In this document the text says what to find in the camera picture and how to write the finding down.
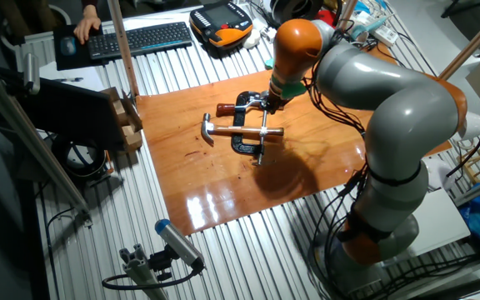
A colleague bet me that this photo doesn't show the black office chair base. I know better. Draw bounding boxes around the black office chair base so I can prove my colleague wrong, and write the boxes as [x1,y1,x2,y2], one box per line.
[439,0,480,58]

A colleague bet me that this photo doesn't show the white paper sheet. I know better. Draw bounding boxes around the white paper sheet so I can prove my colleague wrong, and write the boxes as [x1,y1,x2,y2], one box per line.
[39,62,108,93]

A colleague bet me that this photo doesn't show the wooden block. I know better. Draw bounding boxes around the wooden block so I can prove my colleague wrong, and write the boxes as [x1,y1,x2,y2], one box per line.
[121,124,143,153]
[112,98,129,126]

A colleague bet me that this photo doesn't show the black filament spool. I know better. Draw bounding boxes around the black filament spool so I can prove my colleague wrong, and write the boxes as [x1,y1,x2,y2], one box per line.
[269,0,324,25]

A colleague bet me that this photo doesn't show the black camera cable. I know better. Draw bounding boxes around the black camera cable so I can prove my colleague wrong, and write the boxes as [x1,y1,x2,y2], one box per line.
[101,260,203,292]

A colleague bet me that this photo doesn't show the white flat box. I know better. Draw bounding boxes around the white flat box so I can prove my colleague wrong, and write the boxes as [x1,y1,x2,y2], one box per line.
[406,187,472,258]

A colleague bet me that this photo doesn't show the white plug adapter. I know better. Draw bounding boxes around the white plug adapter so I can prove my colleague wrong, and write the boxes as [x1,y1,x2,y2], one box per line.
[260,27,278,44]

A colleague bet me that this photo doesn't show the black orange teach pendant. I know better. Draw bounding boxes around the black orange teach pendant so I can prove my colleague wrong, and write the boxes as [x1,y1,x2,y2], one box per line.
[188,0,254,49]

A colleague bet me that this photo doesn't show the person's bare hand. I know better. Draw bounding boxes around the person's bare hand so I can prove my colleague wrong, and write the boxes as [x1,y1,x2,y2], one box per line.
[73,3,101,45]

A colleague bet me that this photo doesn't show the glossy orange wooden board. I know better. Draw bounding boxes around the glossy orange wooden board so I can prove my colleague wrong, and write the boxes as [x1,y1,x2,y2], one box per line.
[135,41,453,237]

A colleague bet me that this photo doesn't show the black monitor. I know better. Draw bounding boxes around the black monitor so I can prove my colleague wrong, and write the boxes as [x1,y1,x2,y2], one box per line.
[0,66,127,153]

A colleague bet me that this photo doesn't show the wooden frame post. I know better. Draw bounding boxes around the wooden frame post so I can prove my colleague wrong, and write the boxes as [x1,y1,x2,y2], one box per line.
[438,3,480,81]
[339,0,358,33]
[107,0,140,98]

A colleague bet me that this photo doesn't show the black C-clamp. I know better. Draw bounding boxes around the black C-clamp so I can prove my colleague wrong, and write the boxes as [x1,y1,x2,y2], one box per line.
[230,90,271,168]

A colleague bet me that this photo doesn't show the white rounded lump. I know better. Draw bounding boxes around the white rounded lump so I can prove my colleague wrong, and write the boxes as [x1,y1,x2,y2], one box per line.
[242,28,262,50]

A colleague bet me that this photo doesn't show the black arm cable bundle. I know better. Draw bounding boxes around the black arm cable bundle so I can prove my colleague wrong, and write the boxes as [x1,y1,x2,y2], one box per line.
[306,28,370,300]

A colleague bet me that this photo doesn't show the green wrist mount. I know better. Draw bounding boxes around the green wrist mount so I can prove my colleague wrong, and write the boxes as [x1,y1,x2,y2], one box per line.
[264,57,308,101]

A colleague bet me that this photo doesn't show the grey camera with blue cap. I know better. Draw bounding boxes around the grey camera with blue cap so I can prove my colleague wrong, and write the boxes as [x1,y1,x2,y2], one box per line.
[154,218,206,272]

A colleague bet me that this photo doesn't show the claw hammer with wooden handle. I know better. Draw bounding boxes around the claw hammer with wooden handle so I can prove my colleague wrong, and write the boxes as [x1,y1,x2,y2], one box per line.
[200,112,285,147]

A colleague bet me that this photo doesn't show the dark computer mouse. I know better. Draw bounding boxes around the dark computer mouse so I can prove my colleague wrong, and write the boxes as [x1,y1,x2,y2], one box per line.
[59,35,78,57]

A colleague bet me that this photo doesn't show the short aluminium profile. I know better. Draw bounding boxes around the short aluminium profile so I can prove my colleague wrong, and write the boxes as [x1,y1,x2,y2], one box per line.
[118,243,170,300]

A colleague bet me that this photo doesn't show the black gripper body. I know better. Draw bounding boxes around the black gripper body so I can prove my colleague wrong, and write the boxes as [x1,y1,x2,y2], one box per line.
[267,85,293,110]

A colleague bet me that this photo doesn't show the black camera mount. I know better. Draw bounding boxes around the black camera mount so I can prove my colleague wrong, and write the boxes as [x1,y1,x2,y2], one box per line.
[147,245,174,283]

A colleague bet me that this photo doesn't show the black keyboard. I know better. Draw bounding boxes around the black keyboard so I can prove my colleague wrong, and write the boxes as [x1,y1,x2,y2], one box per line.
[86,21,194,61]

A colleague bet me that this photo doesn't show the red round object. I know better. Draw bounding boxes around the red round object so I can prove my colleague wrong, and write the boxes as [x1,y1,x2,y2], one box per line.
[317,8,339,28]

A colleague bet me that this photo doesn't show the white teal handheld tool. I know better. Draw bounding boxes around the white teal handheld tool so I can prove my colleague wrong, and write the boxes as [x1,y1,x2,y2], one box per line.
[350,16,389,43]

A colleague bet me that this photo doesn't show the brown cardboard box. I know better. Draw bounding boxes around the brown cardboard box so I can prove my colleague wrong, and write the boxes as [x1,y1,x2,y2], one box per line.
[100,86,144,134]

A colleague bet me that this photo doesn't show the black cable reel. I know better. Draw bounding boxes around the black cable reel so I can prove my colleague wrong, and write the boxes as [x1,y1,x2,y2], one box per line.
[50,135,114,184]

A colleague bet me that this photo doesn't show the black floor cables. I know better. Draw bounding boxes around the black floor cables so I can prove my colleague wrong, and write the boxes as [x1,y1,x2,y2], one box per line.
[372,252,480,300]

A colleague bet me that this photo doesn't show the black mouse pad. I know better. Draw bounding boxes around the black mouse pad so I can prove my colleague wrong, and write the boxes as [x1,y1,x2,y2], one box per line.
[52,23,108,72]

